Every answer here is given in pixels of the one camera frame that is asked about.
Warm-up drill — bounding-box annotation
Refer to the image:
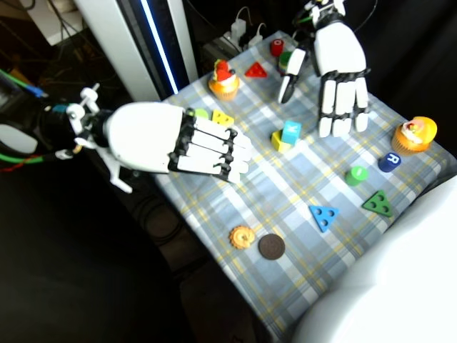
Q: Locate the coloured stacking ring toy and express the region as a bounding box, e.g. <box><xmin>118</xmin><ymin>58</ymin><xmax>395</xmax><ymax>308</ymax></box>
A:
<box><xmin>278</xmin><ymin>51</ymin><xmax>294</xmax><ymax>76</ymax></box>

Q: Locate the red twisted cable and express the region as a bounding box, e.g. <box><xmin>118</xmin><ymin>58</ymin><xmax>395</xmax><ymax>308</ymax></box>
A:
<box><xmin>0</xmin><ymin>156</ymin><xmax>48</xmax><ymax>174</ymax></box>

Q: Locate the red letter cylinder block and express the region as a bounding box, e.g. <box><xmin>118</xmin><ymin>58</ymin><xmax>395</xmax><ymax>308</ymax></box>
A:
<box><xmin>270</xmin><ymin>38</ymin><xmax>286</xmax><ymax>58</ymax></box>

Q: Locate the yellow triangle block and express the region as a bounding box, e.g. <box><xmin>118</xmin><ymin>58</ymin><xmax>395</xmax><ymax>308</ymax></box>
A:
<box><xmin>211</xmin><ymin>109</ymin><xmax>236</xmax><ymax>128</ymax></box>

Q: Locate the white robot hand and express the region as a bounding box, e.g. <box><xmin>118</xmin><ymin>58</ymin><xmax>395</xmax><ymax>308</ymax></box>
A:
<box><xmin>106</xmin><ymin>101</ymin><xmax>253</xmax><ymax>184</ymax></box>
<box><xmin>277</xmin><ymin>19</ymin><xmax>371</xmax><ymax>139</ymax></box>

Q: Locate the yellow toy biscuit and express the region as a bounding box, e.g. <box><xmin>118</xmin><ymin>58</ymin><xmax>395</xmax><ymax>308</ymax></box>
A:
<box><xmin>228</xmin><ymin>224</ymin><xmax>256</xmax><ymax>250</ymax></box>

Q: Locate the green triangle block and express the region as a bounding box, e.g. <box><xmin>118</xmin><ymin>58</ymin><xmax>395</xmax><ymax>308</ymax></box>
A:
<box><xmin>361</xmin><ymin>189</ymin><xmax>394</xmax><ymax>218</ymax></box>

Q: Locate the white power strip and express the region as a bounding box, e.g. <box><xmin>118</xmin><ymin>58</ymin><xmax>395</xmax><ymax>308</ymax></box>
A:
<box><xmin>223</xmin><ymin>31</ymin><xmax>251</xmax><ymax>51</ymax></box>

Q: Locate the yellow cube block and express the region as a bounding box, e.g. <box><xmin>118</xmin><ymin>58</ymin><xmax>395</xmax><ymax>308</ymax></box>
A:
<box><xmin>270</xmin><ymin>130</ymin><xmax>297</xmax><ymax>154</ymax></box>

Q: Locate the toy cupcake with strawberry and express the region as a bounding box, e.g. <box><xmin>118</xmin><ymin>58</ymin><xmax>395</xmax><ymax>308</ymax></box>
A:
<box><xmin>208</xmin><ymin>59</ymin><xmax>241</xmax><ymax>102</ymax></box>

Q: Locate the white column with blue light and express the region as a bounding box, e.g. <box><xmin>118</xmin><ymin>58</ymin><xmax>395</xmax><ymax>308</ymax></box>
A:
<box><xmin>73</xmin><ymin>0</ymin><xmax>200</xmax><ymax>104</ymax></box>

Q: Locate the red triangle block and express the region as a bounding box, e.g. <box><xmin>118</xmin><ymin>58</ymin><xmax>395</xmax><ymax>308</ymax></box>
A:
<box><xmin>244</xmin><ymin>61</ymin><xmax>268</xmax><ymax>79</ymax></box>

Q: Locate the green cylinder block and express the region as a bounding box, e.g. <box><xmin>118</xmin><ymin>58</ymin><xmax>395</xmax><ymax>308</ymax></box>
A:
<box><xmin>344</xmin><ymin>166</ymin><xmax>369</xmax><ymax>187</ymax></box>

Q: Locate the blue plaid table cloth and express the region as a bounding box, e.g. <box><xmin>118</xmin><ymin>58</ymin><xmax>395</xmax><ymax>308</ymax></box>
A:
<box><xmin>144</xmin><ymin>31</ymin><xmax>448</xmax><ymax>343</ymax></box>

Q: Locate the black coiled cable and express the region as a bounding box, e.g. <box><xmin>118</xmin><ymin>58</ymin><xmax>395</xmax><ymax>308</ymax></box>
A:
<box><xmin>130</xmin><ymin>194</ymin><xmax>181</xmax><ymax>247</ymax></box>

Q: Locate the blue triangle block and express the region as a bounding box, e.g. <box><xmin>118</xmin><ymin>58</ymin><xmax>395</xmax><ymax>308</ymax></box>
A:
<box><xmin>308</xmin><ymin>204</ymin><xmax>340</xmax><ymax>233</ymax></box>

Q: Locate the white power adapter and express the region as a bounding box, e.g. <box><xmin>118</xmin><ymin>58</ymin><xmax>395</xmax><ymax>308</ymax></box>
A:
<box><xmin>248</xmin><ymin>23</ymin><xmax>268</xmax><ymax>47</ymax></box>
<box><xmin>231</xmin><ymin>6</ymin><xmax>250</xmax><ymax>39</ymax></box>

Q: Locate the brown chocolate toy cookie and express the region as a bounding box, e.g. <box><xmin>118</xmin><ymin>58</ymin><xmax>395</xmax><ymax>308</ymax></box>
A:
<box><xmin>258</xmin><ymin>233</ymin><xmax>286</xmax><ymax>261</ymax></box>

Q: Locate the cyan letter cube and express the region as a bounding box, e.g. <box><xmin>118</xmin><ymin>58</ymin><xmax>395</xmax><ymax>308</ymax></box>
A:
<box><xmin>281</xmin><ymin>120</ymin><xmax>302</xmax><ymax>146</ymax></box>

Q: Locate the white background box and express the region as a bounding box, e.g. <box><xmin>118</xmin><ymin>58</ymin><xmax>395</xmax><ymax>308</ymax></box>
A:
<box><xmin>26</xmin><ymin>0</ymin><xmax>83</xmax><ymax>46</ymax></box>

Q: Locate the white robot body shell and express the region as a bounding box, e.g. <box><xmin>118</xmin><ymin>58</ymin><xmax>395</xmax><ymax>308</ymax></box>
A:
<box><xmin>291</xmin><ymin>174</ymin><xmax>457</xmax><ymax>343</ymax></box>

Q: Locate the blue cable plug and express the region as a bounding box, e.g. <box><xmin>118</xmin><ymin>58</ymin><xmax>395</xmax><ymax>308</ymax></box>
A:
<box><xmin>25</xmin><ymin>84</ymin><xmax>50</xmax><ymax>99</ymax></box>

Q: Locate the blue cylinder block letter R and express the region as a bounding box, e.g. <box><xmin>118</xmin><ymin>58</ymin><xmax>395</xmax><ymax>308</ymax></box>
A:
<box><xmin>378</xmin><ymin>152</ymin><xmax>402</xmax><ymax>173</ymax></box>

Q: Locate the toy cupcake with yellow topping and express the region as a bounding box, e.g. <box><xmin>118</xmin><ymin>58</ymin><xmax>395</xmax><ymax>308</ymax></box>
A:
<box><xmin>391</xmin><ymin>116</ymin><xmax>438</xmax><ymax>156</ymax></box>

